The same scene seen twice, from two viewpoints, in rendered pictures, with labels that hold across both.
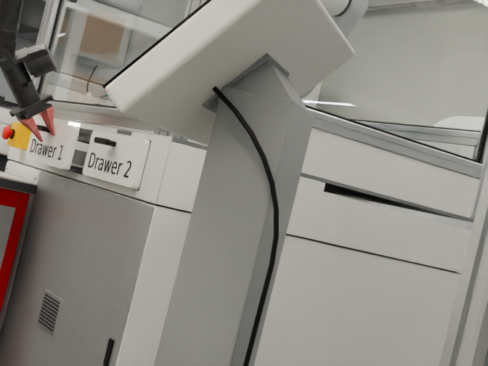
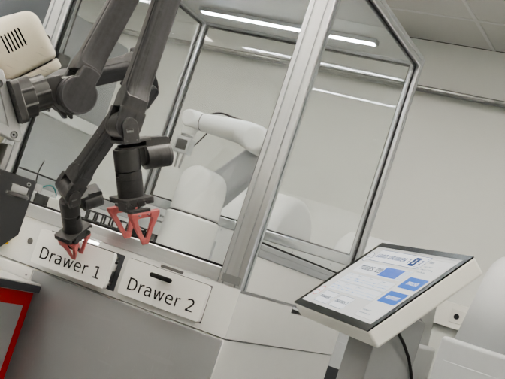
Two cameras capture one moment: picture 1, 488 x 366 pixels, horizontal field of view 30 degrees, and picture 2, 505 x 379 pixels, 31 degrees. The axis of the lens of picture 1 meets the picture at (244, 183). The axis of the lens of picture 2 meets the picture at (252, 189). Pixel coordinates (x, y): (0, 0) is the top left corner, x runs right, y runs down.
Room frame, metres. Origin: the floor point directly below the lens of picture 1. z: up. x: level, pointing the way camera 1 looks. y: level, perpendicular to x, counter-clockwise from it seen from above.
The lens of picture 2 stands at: (-0.29, 1.57, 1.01)
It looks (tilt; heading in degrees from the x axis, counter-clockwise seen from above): 5 degrees up; 329
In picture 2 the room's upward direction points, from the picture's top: 18 degrees clockwise
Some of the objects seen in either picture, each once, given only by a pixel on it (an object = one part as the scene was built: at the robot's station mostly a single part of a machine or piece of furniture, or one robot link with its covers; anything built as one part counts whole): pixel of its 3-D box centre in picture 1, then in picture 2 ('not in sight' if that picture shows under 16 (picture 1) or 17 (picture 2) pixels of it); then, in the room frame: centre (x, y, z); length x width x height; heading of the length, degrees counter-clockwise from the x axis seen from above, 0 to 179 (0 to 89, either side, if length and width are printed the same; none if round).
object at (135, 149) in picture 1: (114, 158); (163, 289); (2.09, 0.30, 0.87); 0.29 x 0.02 x 0.11; 32
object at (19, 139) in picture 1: (19, 135); not in sight; (2.63, 0.66, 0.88); 0.07 x 0.05 x 0.07; 32
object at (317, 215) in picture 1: (227, 187); (166, 282); (2.58, 0.04, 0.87); 1.02 x 0.95 x 0.14; 32
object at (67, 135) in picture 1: (51, 143); (73, 258); (2.34, 0.50, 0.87); 0.29 x 0.02 x 0.11; 32
